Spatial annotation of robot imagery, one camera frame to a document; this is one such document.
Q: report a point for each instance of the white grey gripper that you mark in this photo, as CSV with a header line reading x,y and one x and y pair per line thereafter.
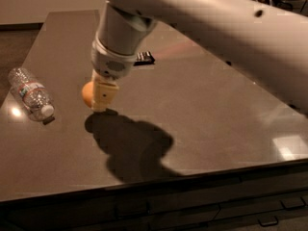
x,y
111,64

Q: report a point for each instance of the orange fruit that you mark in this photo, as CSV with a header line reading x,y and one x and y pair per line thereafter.
x,y
87,93

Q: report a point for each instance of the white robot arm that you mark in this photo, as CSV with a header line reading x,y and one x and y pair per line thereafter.
x,y
267,44

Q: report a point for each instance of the clear plastic water bottle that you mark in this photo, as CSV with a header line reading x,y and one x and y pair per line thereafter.
x,y
31,94

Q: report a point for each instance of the dark chocolate bar wrapper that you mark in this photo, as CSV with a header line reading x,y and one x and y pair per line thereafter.
x,y
144,58

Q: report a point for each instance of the black drawer handle left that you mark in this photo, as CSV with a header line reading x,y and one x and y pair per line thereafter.
x,y
131,209

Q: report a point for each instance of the black drawer handle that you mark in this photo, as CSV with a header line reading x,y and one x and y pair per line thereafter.
x,y
268,221
131,209
292,203

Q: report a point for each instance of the black drawer handle lower right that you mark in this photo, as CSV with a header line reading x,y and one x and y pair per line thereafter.
x,y
268,221

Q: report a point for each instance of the black drawer handle upper right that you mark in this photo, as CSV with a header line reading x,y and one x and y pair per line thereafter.
x,y
292,203

